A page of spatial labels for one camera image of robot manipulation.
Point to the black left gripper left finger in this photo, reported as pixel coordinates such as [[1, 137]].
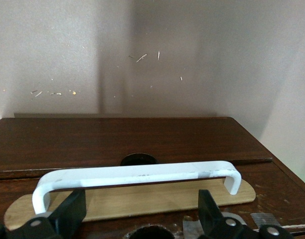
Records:
[[65, 219]]

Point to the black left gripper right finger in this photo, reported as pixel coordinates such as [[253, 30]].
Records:
[[212, 224]]

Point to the dark brown wooden cabinet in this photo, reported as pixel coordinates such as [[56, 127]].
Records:
[[117, 139]]

